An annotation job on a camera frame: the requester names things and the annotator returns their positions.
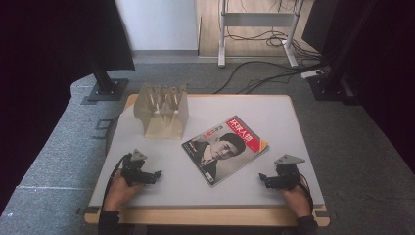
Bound wooden magazine rack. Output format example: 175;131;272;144
133;82;190;141

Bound dark curtain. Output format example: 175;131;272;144
0;0;136;210
301;0;415;174

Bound black floor cable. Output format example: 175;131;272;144
212;60;324;95

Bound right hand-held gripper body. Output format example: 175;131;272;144
273;154;306;191

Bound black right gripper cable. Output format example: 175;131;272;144
298;173;315;214

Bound magazine with portrait cover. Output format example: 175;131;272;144
181;115;270;188

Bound person's left hand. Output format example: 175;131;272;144
103;172;145;212

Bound white metal desk frame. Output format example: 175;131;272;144
217;0;306;69

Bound person's right hand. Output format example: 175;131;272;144
281;187;313;219

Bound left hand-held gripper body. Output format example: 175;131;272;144
121;149;152;188

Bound tangled black floor cables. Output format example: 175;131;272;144
224;27;324;62

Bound white power strip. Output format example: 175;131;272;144
300;69;325;80

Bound black metal stand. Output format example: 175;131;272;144
86;58;130;103
307;0;380;102

